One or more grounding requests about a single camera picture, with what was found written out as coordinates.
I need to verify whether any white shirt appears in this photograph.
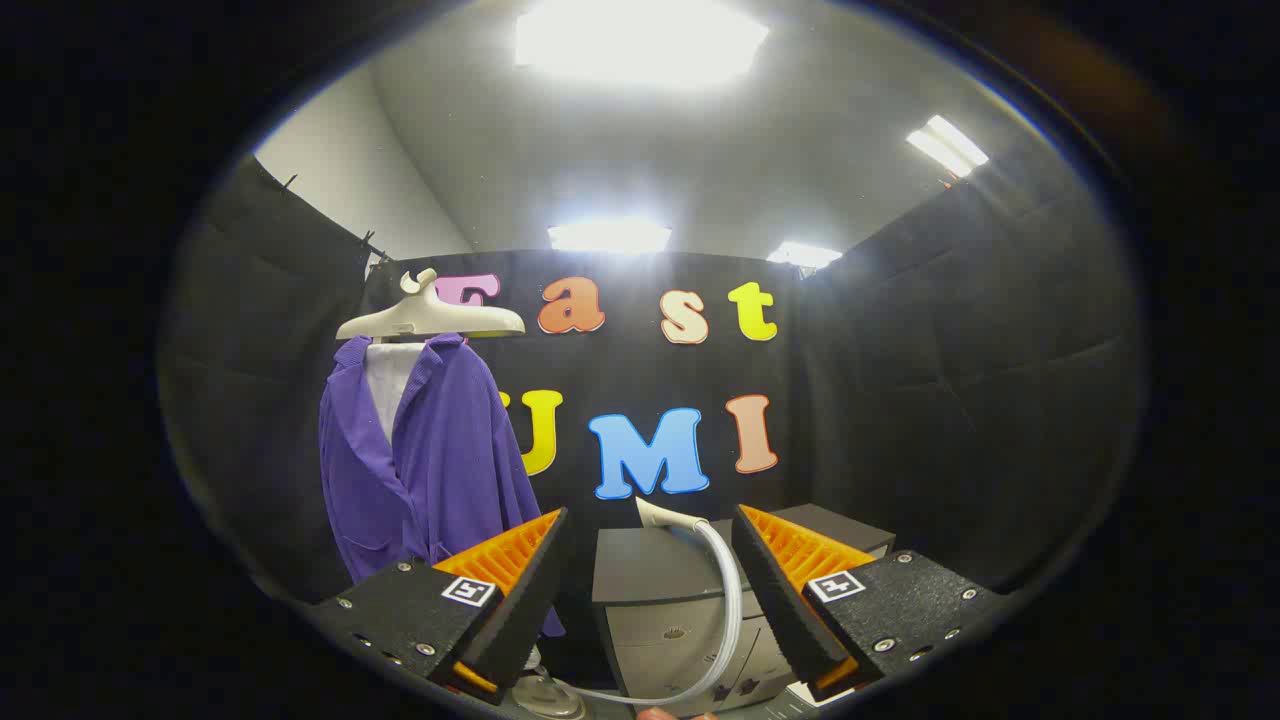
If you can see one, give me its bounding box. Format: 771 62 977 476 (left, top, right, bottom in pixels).
365 343 426 446

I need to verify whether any grey drawer cabinet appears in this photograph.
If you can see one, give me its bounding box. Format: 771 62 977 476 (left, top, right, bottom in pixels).
590 503 896 716

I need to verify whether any white clothes hanger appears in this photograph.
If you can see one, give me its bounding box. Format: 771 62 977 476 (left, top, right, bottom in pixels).
335 268 526 341

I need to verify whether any round steamer stand base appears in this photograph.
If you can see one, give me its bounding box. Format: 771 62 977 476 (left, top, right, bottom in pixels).
512 668 591 719

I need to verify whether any purple corduroy jacket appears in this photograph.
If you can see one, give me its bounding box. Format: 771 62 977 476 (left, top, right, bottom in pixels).
318 333 566 638

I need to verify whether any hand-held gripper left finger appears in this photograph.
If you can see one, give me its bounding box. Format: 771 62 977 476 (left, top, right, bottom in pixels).
305 507 571 706

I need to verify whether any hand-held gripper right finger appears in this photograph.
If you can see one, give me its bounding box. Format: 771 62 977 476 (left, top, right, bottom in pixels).
730 503 1011 701

